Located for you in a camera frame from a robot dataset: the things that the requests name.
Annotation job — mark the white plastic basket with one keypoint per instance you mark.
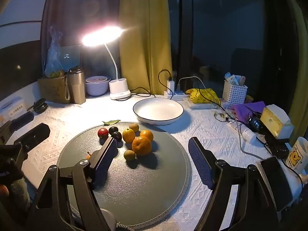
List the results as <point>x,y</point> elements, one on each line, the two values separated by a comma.
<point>234,92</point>

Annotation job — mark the white desk lamp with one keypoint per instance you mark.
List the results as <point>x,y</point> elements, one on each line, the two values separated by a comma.
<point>119,90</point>

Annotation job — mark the white power strip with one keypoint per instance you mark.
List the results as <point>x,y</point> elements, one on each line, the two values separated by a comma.
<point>179,96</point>

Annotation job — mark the yellow tissue box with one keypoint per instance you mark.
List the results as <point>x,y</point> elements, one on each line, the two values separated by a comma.
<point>274,122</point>

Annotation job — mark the white bottle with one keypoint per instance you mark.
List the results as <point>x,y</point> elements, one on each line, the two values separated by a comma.
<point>247,133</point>

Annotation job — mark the yellow printed bag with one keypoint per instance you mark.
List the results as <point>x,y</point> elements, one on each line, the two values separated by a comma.
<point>202,95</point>

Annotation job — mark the black stand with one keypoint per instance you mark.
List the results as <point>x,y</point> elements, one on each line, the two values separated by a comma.
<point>276,146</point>

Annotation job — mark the black power adapter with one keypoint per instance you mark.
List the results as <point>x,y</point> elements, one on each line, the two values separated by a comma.
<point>183,85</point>

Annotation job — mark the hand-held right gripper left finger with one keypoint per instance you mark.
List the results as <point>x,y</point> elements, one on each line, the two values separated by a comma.
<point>105,161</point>

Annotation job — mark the black smartphone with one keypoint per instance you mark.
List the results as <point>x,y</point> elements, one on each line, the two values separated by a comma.
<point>276,182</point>

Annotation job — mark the yellow curtain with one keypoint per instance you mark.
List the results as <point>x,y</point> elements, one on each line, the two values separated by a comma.
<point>300,77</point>
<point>144,41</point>

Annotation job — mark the white tissue box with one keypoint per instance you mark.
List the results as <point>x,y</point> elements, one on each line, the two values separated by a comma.
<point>12,105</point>

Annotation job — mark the dark curtain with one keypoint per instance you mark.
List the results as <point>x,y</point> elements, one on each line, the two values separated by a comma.
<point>72,9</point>

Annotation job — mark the white charger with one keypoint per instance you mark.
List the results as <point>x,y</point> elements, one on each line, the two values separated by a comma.
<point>170,85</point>

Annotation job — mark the flat white box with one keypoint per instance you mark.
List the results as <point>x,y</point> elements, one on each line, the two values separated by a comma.
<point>199,106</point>

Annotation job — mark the blue plastic bag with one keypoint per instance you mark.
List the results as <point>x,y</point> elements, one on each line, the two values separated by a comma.
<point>54,57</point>

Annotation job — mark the small black screen device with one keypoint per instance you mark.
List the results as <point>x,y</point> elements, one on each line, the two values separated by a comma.
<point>255,124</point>

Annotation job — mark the lavender bowl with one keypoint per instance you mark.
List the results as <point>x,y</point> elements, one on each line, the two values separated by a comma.
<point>96,89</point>

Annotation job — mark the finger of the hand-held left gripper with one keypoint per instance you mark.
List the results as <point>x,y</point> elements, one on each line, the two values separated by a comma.
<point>36,132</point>
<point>22,119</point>

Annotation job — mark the dark display device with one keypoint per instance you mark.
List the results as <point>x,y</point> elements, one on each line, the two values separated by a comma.
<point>69,57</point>

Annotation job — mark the brown cardboard box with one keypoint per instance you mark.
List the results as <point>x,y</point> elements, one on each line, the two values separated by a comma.
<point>50,90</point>

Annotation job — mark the red cherry tomato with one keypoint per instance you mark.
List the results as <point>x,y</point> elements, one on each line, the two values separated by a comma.
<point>103,132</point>

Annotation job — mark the white bear mug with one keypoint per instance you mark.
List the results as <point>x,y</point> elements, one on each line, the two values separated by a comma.
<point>297,156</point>

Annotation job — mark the white plate with dark rim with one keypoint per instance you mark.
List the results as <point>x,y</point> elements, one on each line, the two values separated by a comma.
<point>158,110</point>

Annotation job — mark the small black round object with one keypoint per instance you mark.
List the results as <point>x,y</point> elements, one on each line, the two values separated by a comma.
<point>39,105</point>

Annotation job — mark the small oblong orange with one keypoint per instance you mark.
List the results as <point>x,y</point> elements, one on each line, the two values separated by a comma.
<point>128,135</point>

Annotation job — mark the purple cloth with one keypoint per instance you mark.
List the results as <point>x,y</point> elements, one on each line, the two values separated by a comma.
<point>247,108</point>

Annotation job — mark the small kiwi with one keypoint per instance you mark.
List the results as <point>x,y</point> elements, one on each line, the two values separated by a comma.
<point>134,127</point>
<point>129,154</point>

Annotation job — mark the dark plum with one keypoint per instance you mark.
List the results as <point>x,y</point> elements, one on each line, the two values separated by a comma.
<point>113,130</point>
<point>117,136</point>

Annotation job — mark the round grey mat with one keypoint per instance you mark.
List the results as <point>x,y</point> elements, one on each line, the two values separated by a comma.
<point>156,185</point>

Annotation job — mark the white printed sachets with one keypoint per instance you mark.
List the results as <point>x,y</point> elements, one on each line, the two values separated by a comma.
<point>231,78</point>

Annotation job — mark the steel tumbler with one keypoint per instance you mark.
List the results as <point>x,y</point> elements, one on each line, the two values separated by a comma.
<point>76,86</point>

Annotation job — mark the green leaf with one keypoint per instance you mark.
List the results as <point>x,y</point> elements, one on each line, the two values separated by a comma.
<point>110,122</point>

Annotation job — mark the large orange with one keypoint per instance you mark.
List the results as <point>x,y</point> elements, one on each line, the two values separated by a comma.
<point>141,146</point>

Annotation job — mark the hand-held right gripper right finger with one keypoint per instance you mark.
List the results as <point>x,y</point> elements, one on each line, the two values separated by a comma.
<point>199,161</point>

